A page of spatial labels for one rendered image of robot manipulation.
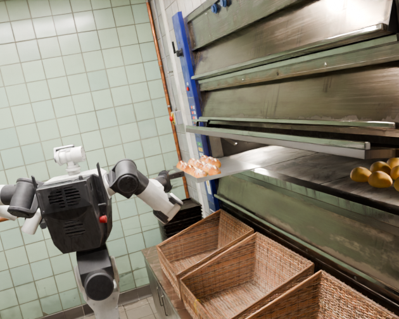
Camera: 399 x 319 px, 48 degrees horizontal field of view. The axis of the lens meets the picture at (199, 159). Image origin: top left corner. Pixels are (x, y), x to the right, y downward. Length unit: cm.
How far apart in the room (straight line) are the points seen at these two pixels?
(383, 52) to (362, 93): 16
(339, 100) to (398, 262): 54
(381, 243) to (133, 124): 255
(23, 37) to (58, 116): 64
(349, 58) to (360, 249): 66
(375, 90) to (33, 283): 315
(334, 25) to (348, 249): 79
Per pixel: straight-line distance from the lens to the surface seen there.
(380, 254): 161
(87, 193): 178
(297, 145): 155
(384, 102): 139
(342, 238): 177
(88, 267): 192
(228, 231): 284
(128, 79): 374
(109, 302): 211
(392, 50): 134
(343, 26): 148
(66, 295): 398
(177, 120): 345
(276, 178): 212
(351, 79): 153
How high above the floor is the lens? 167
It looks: 9 degrees down
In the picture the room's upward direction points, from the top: 11 degrees counter-clockwise
